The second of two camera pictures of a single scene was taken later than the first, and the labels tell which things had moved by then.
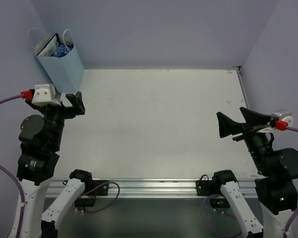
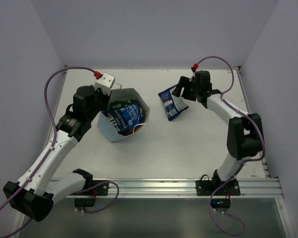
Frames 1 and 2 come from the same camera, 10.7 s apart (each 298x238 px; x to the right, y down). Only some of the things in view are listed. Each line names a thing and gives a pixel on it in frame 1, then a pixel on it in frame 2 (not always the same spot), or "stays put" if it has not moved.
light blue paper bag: x=66 y=73 to x=105 y=124
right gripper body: x=258 y=142 to x=197 y=90
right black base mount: x=212 y=189 stays put
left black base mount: x=93 y=188 stays put
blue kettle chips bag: x=62 y=50 to x=125 y=118
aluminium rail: x=130 y=188 stays put
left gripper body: x=58 y=109 to x=102 y=96
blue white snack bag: x=51 y=47 to x=174 y=105
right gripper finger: x=228 y=127 to x=185 y=82
